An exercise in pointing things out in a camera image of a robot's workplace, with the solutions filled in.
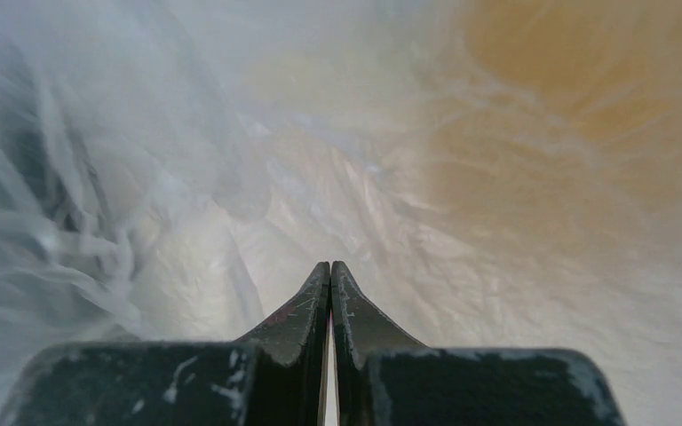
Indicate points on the clear plastic trash bag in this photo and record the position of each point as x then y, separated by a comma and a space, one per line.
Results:
494, 173

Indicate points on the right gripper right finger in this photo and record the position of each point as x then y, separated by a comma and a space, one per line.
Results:
385, 376

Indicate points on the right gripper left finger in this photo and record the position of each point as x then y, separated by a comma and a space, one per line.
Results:
272, 375

